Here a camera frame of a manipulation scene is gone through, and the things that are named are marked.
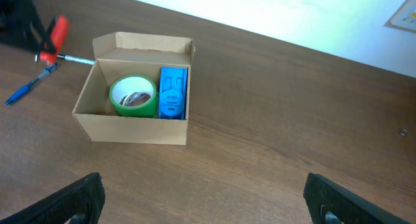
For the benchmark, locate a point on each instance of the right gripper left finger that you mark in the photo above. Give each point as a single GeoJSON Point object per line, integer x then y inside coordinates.
{"type": "Point", "coordinates": [80, 202]}

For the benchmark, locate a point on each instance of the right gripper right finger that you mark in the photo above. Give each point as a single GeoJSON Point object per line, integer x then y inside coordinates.
{"type": "Point", "coordinates": [329, 202]}

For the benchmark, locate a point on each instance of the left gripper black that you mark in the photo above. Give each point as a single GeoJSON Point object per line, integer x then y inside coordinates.
{"type": "Point", "coordinates": [21, 27]}

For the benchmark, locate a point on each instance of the orange black stapler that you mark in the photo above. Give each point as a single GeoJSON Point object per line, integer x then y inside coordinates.
{"type": "Point", "coordinates": [56, 36]}

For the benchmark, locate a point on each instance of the blue ballpoint pen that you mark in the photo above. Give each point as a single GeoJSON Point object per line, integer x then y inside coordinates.
{"type": "Point", "coordinates": [25, 89]}

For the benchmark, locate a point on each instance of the cardboard box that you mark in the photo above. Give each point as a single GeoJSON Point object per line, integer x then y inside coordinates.
{"type": "Point", "coordinates": [122, 54]}

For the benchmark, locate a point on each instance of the green tape roll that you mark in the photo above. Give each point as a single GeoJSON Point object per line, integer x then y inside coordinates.
{"type": "Point", "coordinates": [130, 84]}

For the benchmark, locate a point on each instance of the blue plastic case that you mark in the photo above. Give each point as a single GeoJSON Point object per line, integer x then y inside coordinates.
{"type": "Point", "coordinates": [173, 93]}

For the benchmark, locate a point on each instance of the small metal nut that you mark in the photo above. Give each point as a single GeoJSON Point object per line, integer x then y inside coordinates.
{"type": "Point", "coordinates": [403, 132]}

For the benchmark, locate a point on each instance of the framed picture on wall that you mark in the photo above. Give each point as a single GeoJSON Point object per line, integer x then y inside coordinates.
{"type": "Point", "coordinates": [404, 18]}

